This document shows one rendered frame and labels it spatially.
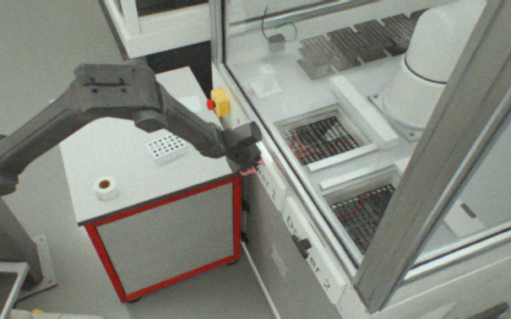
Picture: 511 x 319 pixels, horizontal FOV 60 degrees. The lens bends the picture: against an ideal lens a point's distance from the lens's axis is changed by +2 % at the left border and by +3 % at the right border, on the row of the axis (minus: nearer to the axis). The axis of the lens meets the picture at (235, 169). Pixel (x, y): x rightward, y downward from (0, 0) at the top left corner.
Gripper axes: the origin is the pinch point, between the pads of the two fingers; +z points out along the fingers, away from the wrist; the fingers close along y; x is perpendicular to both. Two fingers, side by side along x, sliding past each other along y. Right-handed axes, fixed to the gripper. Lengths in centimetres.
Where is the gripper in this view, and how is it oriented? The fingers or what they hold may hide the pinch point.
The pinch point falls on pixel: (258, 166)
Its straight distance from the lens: 130.3
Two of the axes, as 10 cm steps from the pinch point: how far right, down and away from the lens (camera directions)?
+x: -3.8, -7.1, 5.9
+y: 7.4, -6.1, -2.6
